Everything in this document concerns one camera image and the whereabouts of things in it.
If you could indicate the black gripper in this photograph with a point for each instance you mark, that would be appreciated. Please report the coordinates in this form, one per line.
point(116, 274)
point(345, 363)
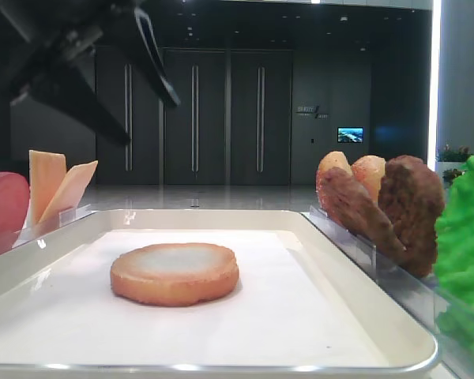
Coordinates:
point(57, 32)

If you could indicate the round bread slice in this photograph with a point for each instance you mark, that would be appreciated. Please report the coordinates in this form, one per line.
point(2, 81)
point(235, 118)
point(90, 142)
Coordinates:
point(175, 274)

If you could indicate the orange cheese slice back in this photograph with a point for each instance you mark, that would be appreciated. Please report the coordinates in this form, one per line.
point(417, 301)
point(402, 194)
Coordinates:
point(46, 172)

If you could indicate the orange cheese slice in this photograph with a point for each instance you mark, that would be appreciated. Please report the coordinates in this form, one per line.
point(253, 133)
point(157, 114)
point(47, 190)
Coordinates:
point(71, 189)
point(46, 172)

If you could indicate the orange cheese slice front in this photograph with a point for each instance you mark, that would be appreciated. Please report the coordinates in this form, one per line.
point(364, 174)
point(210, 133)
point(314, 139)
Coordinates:
point(71, 189)

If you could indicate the red tomato slice front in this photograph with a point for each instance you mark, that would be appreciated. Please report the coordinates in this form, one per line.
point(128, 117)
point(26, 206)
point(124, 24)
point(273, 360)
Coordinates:
point(14, 201)

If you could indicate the brown meat patty front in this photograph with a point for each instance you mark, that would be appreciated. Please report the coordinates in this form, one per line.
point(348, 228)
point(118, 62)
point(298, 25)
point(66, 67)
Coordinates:
point(349, 204)

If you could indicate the brown meat patty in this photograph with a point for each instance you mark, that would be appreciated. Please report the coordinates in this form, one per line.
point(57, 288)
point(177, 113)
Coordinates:
point(349, 204)
point(412, 196)

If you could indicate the brown meat patty back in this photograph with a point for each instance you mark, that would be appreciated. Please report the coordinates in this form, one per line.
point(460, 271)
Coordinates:
point(412, 196)

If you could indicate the green lettuce leaf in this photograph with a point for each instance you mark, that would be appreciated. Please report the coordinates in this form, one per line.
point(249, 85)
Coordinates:
point(455, 265)

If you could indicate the dark double doors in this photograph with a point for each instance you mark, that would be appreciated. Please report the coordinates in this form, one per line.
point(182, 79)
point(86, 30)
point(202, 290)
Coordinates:
point(233, 125)

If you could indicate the clear acrylic left rack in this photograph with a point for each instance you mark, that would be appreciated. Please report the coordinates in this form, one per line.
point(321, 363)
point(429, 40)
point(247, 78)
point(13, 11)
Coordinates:
point(10, 240)

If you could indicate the clear acrylic rack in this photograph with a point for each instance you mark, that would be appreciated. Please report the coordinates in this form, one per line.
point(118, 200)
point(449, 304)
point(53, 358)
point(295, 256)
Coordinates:
point(421, 298)
point(10, 240)

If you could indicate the white paper tray liner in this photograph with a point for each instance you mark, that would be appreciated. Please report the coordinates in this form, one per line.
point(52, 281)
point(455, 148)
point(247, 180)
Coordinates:
point(282, 312)

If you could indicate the pale chicken piece right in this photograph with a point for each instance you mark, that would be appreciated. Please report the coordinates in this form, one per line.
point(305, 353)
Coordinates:
point(369, 170)

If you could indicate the potted flower plants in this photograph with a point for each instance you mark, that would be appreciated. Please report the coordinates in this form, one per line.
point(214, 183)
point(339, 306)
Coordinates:
point(449, 162)

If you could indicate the clear acrylic right rack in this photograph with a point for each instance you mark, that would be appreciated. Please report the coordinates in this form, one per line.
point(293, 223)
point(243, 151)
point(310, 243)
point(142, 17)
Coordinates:
point(421, 298)

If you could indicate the small wall display screen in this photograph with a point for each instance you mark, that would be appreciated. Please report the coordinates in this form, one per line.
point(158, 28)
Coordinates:
point(350, 135)

